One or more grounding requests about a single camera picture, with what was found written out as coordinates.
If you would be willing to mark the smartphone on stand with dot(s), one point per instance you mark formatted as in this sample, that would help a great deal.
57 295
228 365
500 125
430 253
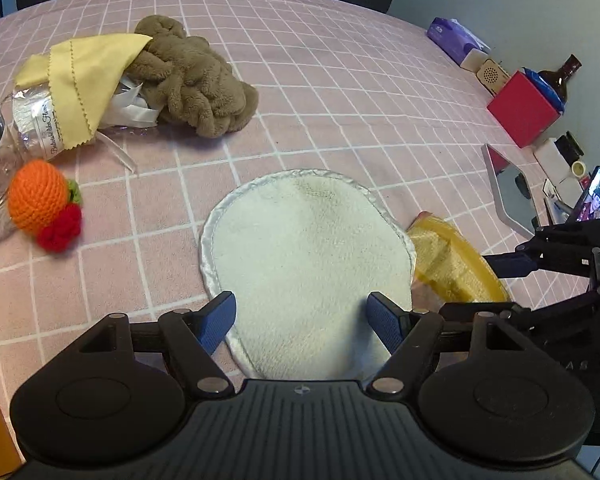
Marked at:
588 205

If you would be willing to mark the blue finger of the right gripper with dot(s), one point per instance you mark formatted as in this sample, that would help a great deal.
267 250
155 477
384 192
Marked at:
511 264

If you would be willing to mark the yellow microfibre cloth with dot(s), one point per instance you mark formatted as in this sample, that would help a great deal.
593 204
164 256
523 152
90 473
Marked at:
94 63

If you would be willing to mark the small wooden speaker box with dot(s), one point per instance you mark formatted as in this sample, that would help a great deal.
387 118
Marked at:
492 76

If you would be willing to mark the brown glass bottle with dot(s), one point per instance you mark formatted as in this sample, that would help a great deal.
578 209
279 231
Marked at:
558 79

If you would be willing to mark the purple tissue pack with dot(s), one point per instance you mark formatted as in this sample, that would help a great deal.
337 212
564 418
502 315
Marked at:
454 39

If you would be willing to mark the orange crocheted fruit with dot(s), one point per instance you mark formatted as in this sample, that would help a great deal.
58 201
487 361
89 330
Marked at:
45 205

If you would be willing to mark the yellow mesh sponge cloth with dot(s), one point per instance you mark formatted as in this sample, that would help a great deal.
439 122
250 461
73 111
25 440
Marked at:
448 268

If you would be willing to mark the brown plush towel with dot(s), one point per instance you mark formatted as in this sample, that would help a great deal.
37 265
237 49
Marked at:
188 82

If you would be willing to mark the tabletop mirror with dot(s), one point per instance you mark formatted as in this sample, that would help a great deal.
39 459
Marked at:
512 196

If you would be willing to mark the clear plastic bag with white cloth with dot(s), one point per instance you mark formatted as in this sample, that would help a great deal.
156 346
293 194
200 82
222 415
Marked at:
48 122

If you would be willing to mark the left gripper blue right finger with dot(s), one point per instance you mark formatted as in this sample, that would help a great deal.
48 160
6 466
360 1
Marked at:
390 323

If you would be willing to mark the pink checkered tablecloth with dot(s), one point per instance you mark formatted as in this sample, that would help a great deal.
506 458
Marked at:
341 88

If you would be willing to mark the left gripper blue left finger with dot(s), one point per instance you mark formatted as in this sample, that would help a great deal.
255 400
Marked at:
213 321

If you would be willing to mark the red box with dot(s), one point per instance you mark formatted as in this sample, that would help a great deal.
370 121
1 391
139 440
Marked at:
522 110

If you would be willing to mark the white round terry cloth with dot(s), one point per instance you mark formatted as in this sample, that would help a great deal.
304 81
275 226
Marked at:
301 250

